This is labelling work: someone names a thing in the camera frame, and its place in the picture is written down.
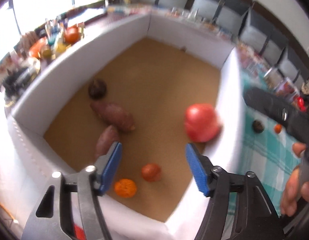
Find dark mangosteen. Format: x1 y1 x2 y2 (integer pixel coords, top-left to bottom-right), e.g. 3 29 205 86
88 79 107 100
252 120 265 134

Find sweet potato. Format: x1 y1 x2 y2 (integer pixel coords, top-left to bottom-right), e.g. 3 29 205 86
90 101 135 132
94 125 120 159

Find white foam box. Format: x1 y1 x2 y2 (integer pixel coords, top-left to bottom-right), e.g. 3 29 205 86
7 12 244 239

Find teal plaid tablecloth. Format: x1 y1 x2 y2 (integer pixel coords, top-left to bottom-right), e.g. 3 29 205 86
227 72 305 221

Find red white carton left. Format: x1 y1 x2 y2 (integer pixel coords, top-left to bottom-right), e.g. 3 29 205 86
274 77 300 102

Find dark brown headboard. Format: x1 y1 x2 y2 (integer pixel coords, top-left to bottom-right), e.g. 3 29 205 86
249 0 309 66

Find fruit tray on sideboard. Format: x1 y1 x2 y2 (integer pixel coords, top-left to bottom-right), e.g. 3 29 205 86
0 20 86 106

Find person right hand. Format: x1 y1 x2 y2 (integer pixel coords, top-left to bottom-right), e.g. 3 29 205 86
280 142 309 217

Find small orange tangerine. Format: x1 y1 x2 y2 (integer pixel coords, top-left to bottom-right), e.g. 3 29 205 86
114 179 137 198
273 124 283 134

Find red apple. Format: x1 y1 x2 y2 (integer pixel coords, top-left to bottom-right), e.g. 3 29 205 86
184 103 223 142

